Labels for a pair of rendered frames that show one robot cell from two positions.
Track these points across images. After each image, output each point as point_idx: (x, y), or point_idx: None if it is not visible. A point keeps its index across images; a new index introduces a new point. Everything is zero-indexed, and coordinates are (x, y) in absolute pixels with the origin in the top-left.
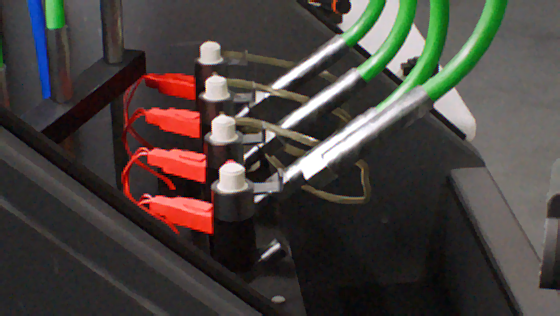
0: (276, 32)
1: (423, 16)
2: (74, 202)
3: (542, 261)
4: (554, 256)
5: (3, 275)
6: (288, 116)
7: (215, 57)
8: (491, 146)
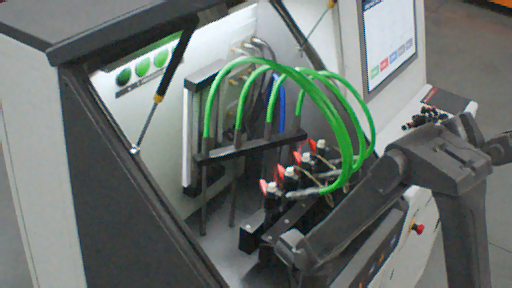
0: (352, 143)
1: None
2: (145, 191)
3: (274, 249)
4: (276, 249)
5: (134, 196)
6: (322, 173)
7: (320, 145)
8: None
